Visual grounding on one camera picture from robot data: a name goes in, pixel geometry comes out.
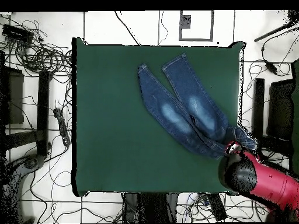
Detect black cable tangle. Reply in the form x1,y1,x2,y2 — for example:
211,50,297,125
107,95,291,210
0,18,73,78

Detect black tripod pole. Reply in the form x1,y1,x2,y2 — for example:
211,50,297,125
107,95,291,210
253,10,299,43

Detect black power adapter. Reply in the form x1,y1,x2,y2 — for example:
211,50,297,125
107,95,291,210
265,59,279,75

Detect dark green table cloth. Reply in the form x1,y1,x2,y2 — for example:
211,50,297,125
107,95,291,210
71,37,246,198

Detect black rectangular device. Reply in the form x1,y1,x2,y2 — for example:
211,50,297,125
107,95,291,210
200,192,228,222

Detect blue denim jeans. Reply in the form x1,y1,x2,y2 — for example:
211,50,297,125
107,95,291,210
136,52,258,160

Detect small grey square plate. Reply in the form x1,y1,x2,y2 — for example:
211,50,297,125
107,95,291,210
180,15,192,29

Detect grey wheeled stand base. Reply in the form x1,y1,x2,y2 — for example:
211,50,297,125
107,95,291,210
0,153,46,223

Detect black flat box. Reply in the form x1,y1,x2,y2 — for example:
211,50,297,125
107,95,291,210
2,23,34,43

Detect dark rectangular panel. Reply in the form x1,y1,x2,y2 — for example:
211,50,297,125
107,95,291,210
3,66,25,125
266,79,296,141

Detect black power strip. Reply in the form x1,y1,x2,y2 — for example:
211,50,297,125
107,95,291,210
53,108,71,147

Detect grey square frame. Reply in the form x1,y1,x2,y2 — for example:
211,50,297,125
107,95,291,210
179,10,214,42

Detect black upright stand bar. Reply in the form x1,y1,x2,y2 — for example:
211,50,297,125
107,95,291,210
251,78,265,141
36,71,51,157

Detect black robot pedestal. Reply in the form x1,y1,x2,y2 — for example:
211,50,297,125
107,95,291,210
122,192,179,223

